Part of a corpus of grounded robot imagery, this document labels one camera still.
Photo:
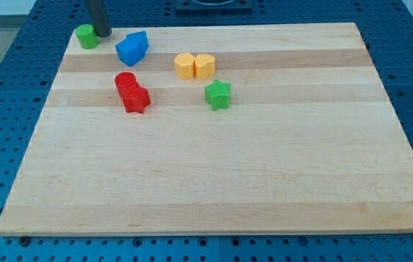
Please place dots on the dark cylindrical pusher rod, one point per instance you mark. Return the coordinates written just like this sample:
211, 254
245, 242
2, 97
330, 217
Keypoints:
99, 17

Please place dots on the blue cube block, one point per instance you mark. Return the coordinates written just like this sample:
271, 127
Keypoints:
129, 52

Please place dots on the blue pentagon block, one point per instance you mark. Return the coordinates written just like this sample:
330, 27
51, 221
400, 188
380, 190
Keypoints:
141, 39

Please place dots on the green cylinder block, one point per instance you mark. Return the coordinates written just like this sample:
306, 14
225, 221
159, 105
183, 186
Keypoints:
86, 36

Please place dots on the red cylinder block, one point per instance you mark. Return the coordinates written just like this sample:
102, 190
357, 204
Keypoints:
126, 83

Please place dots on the red star block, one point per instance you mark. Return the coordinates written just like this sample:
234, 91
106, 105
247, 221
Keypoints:
135, 99

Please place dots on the yellow hexagon block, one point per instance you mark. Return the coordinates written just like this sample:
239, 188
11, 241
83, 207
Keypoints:
184, 65

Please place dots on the yellow heart block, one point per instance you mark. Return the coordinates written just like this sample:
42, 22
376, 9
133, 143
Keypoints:
205, 66

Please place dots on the green star block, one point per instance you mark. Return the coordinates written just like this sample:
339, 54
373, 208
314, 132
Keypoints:
217, 95

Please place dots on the wooden board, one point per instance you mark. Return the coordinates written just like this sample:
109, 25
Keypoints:
310, 143

